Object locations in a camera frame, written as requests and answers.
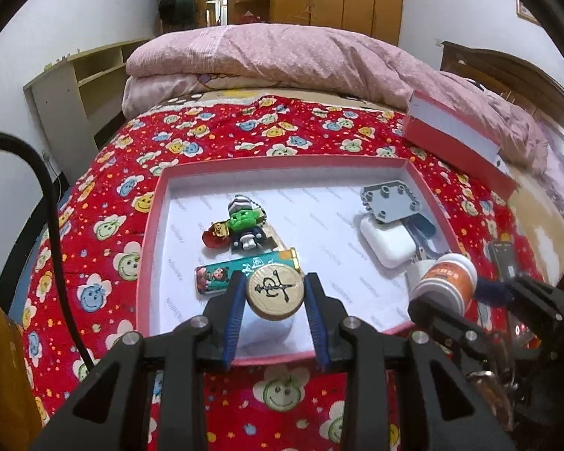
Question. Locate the grey studded plastic plate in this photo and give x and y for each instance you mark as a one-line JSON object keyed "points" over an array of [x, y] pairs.
{"points": [[390, 199]]}

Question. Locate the teal toothpaste tube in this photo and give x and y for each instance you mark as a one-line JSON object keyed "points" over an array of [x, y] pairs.
{"points": [[221, 275]]}

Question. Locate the pale wooden shelf unit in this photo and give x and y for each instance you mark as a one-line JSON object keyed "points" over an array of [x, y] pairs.
{"points": [[61, 98]]}

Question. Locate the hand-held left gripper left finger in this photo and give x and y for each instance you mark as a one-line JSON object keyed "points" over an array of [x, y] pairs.
{"points": [[232, 324]]}

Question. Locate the small red toy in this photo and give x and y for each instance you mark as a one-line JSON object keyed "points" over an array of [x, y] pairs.
{"points": [[214, 235]]}

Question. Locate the yellow wooden furniture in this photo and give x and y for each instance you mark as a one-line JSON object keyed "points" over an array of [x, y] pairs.
{"points": [[4, 376]]}

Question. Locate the white wall socket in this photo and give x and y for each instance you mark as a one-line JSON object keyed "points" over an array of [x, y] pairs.
{"points": [[47, 156]]}

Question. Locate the metal key bunch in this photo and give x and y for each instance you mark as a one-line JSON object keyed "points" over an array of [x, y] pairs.
{"points": [[489, 385]]}

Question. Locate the pink quilt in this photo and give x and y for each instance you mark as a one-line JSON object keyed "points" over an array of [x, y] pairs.
{"points": [[286, 56]]}

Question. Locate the red smiley printed blanket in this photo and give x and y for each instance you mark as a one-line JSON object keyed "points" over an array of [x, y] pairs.
{"points": [[103, 225]]}

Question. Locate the red cardboard box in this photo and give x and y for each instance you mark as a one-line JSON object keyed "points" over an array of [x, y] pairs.
{"points": [[329, 253]]}

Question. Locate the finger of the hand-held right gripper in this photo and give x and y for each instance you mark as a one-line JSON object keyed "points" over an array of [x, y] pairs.
{"points": [[493, 291], [451, 331]]}

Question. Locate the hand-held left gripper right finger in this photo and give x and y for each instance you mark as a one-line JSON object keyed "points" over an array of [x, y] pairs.
{"points": [[317, 324]]}

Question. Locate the dark wooden headboard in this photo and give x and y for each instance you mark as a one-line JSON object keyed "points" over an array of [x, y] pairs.
{"points": [[507, 75]]}

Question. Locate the dark grey small box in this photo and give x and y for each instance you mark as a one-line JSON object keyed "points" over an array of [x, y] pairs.
{"points": [[503, 256]]}

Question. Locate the framed wall picture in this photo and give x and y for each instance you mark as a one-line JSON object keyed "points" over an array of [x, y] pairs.
{"points": [[528, 11]]}

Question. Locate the white earbuds case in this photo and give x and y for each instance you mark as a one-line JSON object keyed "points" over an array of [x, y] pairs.
{"points": [[385, 242]]}

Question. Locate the grey plastic block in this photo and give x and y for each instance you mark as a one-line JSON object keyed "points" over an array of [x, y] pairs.
{"points": [[418, 272]]}

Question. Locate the white bottle orange label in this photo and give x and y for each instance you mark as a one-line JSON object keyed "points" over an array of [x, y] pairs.
{"points": [[446, 282]]}

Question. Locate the dark hanging jacket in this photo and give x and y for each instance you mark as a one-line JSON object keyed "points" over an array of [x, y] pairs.
{"points": [[176, 0]]}

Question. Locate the round wooden chess piece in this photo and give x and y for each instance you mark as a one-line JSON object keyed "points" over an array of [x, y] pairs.
{"points": [[275, 291]]}

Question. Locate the red box lid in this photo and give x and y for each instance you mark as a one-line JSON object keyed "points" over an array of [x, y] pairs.
{"points": [[451, 136]]}

